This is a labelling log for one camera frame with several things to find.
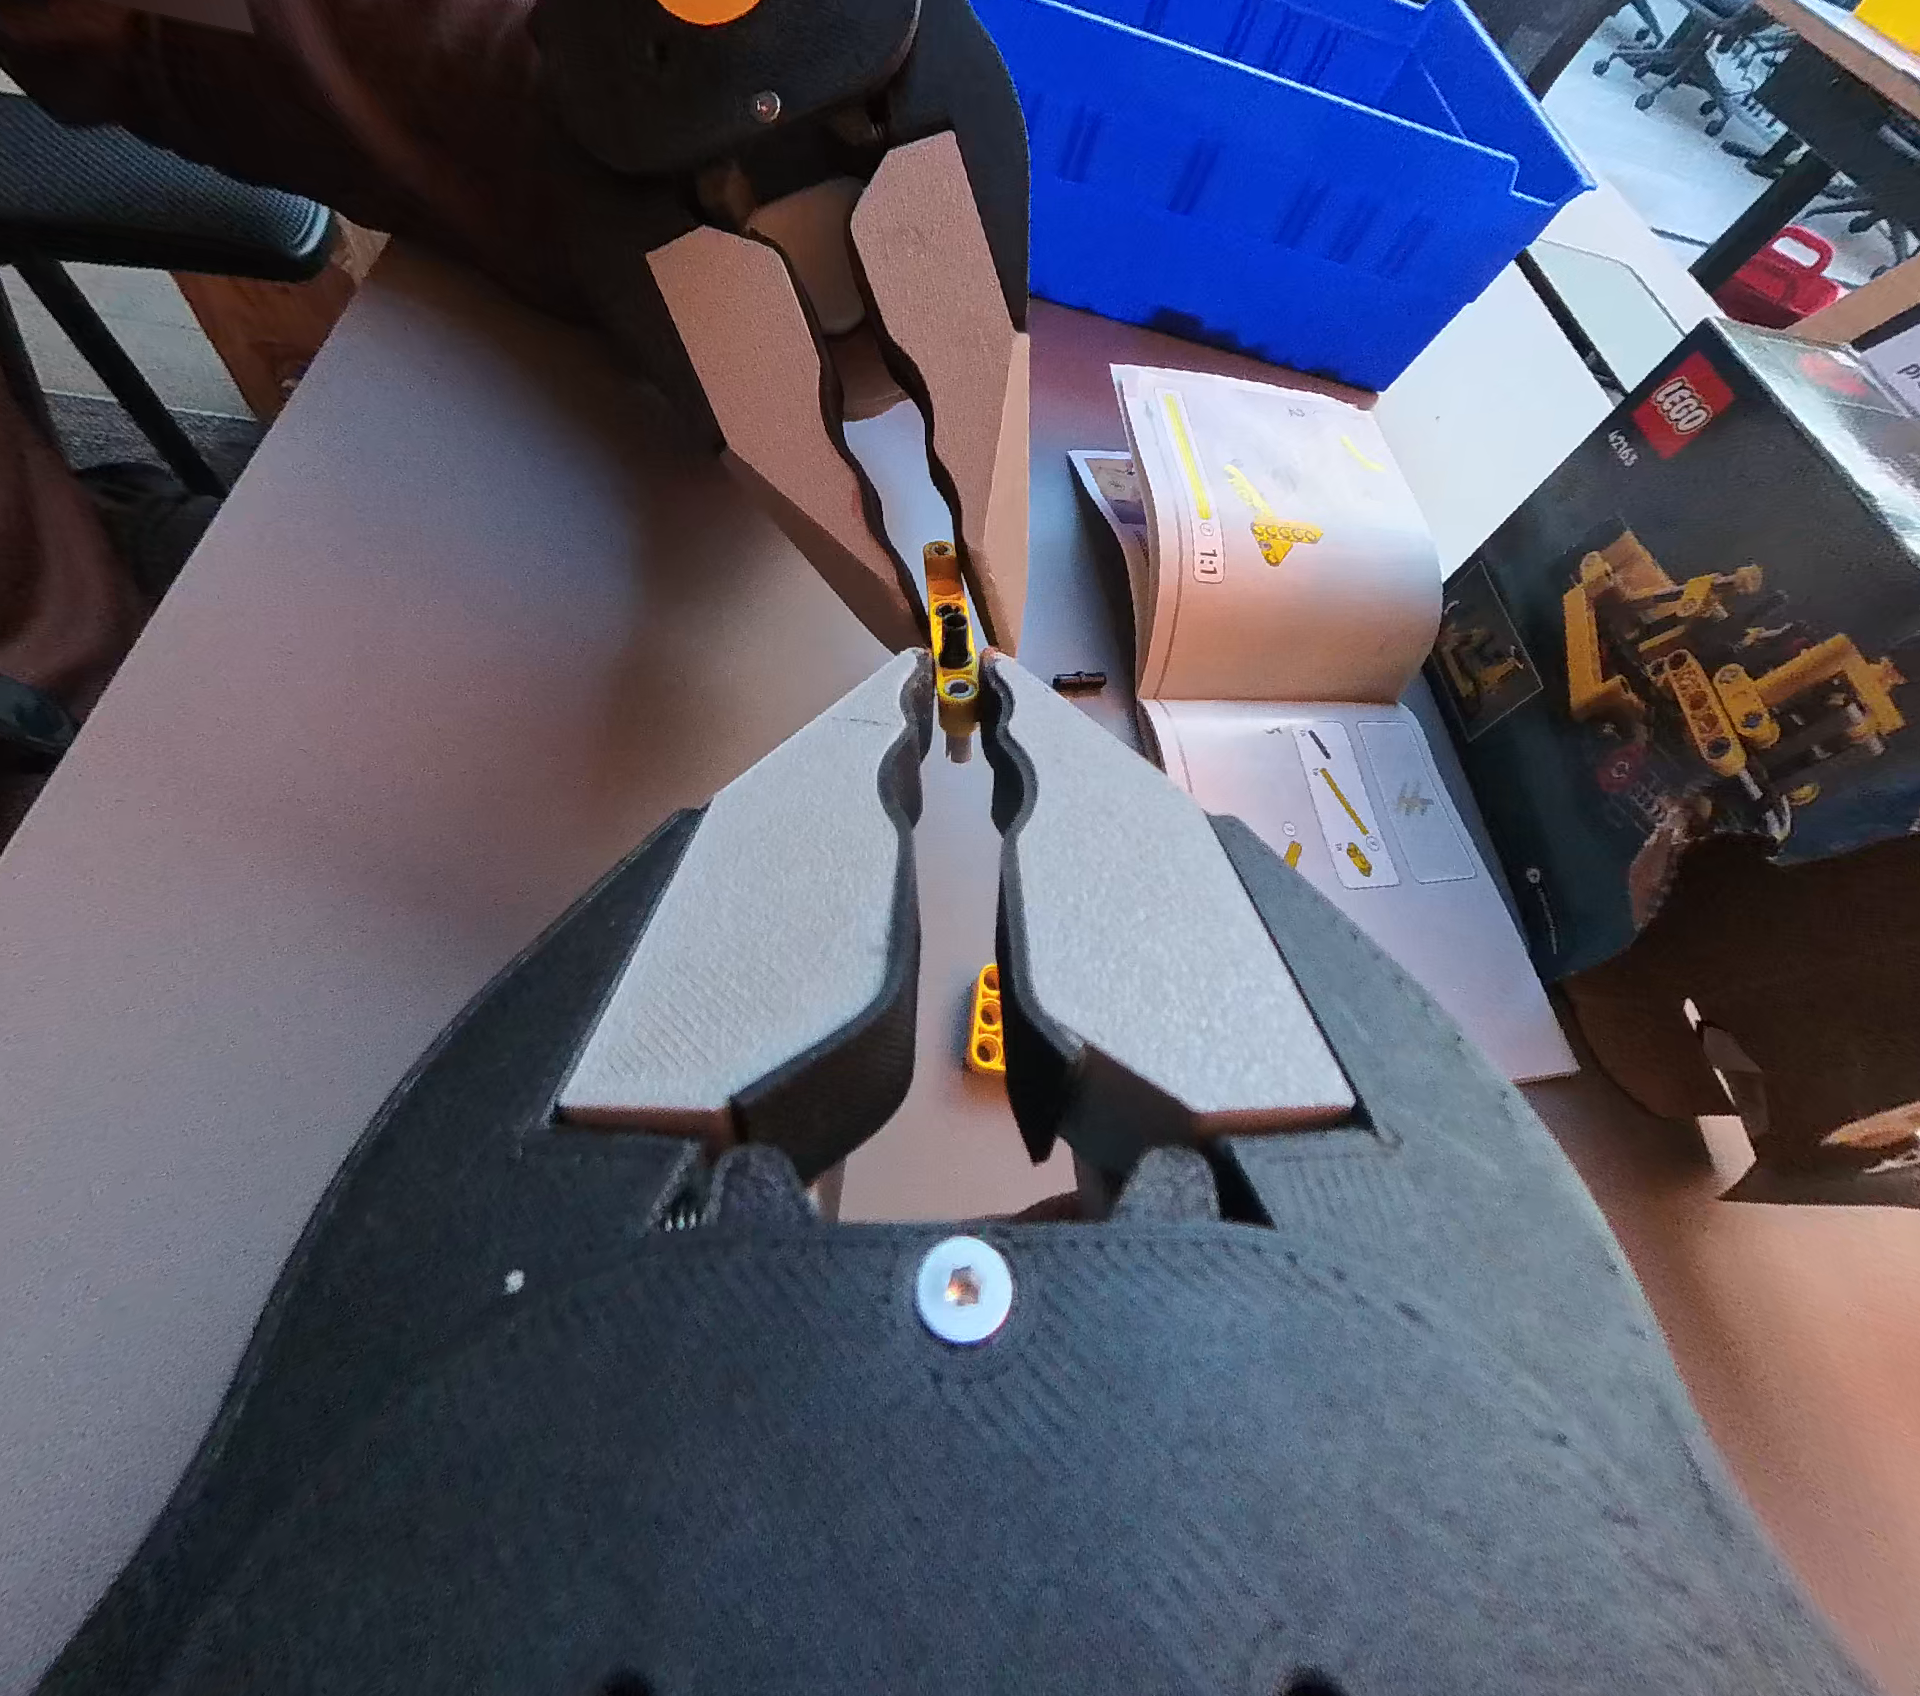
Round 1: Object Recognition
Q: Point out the person's leg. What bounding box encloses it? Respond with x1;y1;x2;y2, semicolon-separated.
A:
0;374;152;738

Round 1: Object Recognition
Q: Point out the wooden background desk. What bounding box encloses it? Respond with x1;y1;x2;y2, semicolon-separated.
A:
1695;0;1920;296

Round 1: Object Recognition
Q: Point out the dark lego set box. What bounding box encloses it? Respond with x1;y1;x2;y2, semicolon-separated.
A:
1427;316;1920;1202

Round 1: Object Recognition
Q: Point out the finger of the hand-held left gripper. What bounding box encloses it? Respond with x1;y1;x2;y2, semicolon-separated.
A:
647;224;933;651
851;130;1037;659

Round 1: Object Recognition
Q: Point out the yellow straight lego beam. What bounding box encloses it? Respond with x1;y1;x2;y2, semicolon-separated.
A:
924;543;988;737

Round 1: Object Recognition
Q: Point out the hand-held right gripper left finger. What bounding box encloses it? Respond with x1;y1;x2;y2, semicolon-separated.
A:
559;651;936;1180

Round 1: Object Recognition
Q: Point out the lego instruction booklet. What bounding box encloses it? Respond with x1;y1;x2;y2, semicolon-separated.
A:
1069;367;1583;1085

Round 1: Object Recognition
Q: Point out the black mesh office chair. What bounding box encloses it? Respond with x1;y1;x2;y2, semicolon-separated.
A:
0;90;343;500

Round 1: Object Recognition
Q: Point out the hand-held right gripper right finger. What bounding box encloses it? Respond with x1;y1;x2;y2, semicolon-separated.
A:
978;655;1358;1216

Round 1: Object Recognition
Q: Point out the black swivel chair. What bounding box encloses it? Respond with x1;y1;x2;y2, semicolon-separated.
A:
1591;0;1807;137

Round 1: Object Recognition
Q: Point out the red plastic object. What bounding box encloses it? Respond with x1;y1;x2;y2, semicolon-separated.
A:
1713;224;1844;328

